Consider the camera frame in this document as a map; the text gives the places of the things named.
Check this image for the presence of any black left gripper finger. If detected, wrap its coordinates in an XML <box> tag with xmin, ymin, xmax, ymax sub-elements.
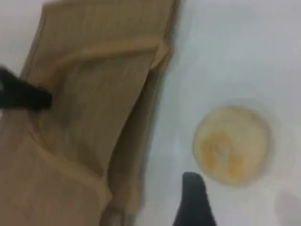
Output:
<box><xmin>0</xmin><ymin>67</ymin><xmax>53</xmax><ymax>111</ymax></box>

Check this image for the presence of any round egg yolk pastry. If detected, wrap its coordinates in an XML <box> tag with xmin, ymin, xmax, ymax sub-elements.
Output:
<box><xmin>192</xmin><ymin>105</ymin><xmax>272</xmax><ymax>187</ymax></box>

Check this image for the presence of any brown burlap bag with handle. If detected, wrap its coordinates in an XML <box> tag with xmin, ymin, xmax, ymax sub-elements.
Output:
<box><xmin>0</xmin><ymin>0</ymin><xmax>182</xmax><ymax>226</ymax></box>

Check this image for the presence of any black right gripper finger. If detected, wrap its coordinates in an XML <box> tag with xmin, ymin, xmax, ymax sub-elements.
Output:
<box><xmin>173</xmin><ymin>171</ymin><xmax>218</xmax><ymax>226</ymax></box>

